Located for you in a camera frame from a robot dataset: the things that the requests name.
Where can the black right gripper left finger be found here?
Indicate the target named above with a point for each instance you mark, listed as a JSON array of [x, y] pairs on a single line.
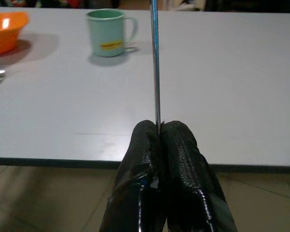
[[140, 169]]

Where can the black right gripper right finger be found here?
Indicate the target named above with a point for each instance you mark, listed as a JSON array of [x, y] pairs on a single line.
[[191, 174]]

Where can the silver metal fork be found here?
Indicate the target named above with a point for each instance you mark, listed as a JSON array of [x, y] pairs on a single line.
[[155, 72]]

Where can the pale green mug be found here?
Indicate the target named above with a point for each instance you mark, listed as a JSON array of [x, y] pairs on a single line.
[[106, 33]]

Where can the orange plastic bowl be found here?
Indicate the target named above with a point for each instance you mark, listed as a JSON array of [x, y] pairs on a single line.
[[3, 33]]

